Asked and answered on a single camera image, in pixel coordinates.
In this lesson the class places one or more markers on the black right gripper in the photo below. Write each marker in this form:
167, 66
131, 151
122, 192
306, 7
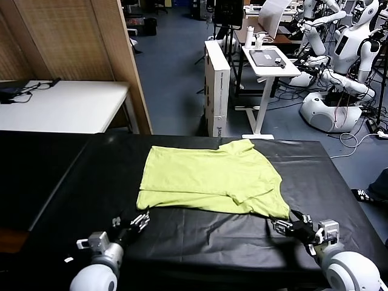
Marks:
304, 232

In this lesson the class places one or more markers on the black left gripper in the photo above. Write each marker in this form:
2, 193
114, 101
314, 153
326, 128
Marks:
124, 232

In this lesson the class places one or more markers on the yellow-green t-shirt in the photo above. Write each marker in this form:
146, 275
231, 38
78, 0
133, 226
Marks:
206, 179

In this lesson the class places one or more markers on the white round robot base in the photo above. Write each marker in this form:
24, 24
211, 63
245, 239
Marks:
327, 115

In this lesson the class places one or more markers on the white grey robot right arm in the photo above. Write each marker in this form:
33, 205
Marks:
348, 269

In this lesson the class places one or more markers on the white grey robot left arm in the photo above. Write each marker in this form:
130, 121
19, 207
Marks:
97, 276

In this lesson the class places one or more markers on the black white sneaker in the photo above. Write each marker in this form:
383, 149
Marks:
362, 195

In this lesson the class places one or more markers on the blue jeans leg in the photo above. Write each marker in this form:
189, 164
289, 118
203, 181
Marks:
380, 185

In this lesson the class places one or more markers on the black side table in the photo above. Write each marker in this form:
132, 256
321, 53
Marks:
30, 169

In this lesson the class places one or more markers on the white rectangular table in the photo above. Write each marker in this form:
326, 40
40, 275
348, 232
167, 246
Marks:
66, 106

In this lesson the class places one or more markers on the white standing desk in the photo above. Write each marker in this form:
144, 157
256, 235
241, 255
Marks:
272, 71

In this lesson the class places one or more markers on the tall white cardboard box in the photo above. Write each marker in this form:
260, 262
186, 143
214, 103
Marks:
216, 88

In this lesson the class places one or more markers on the small black adapter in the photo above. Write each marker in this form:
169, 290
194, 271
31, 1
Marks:
280, 62

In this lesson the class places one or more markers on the grey closed laptop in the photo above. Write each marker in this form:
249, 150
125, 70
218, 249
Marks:
265, 57

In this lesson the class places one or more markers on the black flat device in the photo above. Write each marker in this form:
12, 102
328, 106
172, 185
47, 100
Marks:
7, 91

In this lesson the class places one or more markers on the white humanoid robot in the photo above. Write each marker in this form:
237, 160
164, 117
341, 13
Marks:
348, 48

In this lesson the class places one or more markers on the white cup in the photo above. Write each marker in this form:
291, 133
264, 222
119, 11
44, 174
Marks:
259, 41

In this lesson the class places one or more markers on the brown wooden desk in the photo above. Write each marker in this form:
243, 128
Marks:
288, 38

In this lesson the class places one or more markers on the black tripod stand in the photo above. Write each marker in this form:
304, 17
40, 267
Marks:
231, 45

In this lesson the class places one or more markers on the white bottle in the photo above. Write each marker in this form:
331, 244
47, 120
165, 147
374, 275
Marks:
248, 36

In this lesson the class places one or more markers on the wooden partition screen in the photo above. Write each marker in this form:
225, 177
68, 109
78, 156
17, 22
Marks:
60, 39

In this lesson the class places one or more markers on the black bin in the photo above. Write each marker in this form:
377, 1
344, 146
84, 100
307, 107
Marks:
150, 26

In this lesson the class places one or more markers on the white curved panel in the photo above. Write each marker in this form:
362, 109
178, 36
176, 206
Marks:
272, 16

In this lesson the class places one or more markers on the black monitor screen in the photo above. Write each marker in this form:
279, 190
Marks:
228, 12

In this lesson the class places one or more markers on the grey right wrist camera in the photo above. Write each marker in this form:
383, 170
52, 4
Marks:
329, 230

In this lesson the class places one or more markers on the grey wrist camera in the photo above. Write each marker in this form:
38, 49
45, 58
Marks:
329, 230
94, 241

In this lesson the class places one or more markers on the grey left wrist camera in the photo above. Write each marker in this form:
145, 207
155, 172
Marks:
94, 241

